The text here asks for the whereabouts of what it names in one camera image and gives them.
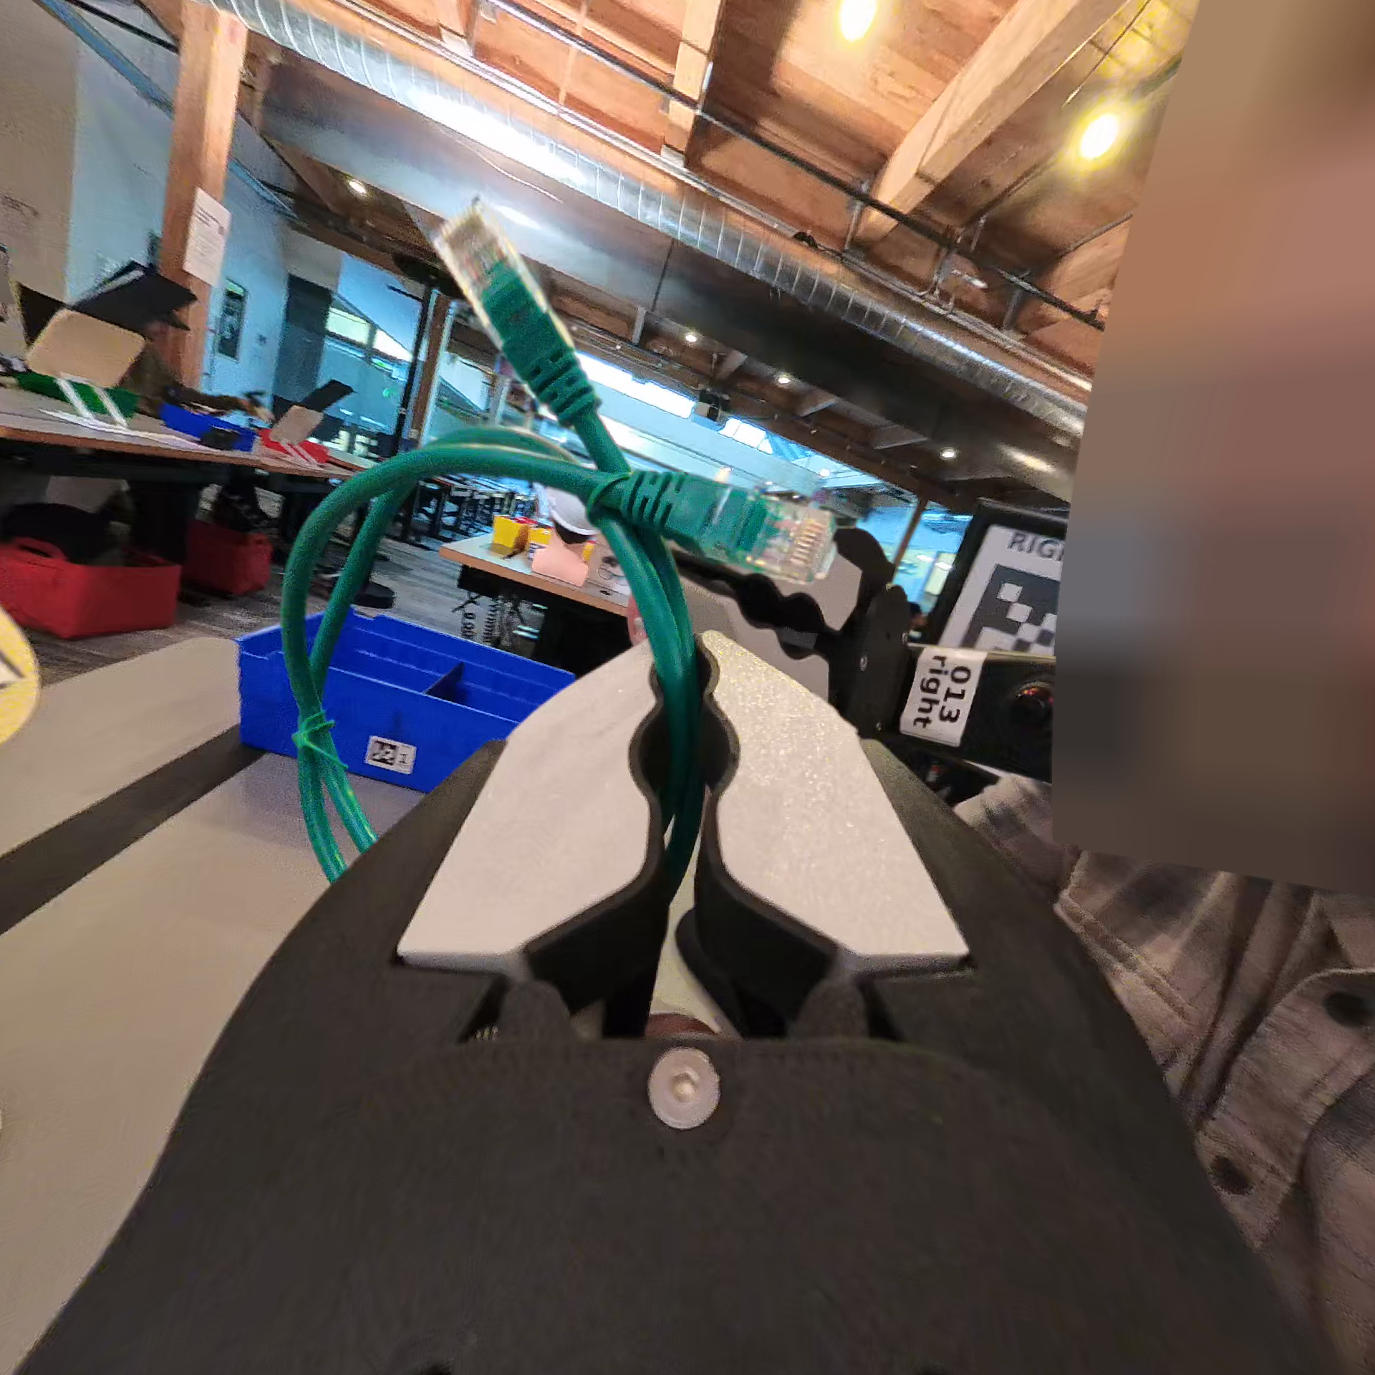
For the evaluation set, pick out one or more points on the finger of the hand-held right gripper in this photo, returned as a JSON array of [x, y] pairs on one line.
[[789, 667]]

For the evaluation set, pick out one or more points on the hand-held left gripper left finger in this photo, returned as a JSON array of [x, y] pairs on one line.
[[537, 848]]

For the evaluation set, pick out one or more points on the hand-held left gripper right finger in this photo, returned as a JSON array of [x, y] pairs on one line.
[[826, 848]]

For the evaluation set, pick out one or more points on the person's right forearm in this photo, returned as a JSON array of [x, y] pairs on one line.
[[1010, 827]]

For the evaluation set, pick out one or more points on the blue plastic bin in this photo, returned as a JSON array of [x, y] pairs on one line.
[[322, 698]]

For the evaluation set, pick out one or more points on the red fabric bin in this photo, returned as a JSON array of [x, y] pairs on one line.
[[85, 596], [226, 559]]

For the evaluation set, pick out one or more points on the person's plaid shirt torso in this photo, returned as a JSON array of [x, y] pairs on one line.
[[1267, 1020]]

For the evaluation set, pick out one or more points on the instruction sheet on stand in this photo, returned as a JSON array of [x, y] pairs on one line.
[[16, 677]]

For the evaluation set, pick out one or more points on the round ceiling lamp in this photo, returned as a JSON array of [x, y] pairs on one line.
[[856, 17], [1098, 135]]

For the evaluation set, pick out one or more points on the white paper notice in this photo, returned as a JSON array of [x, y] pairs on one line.
[[206, 236]]

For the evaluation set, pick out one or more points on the silver air duct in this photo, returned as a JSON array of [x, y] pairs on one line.
[[751, 248]]

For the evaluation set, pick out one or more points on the wooden post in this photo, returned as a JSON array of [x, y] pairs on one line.
[[203, 107]]

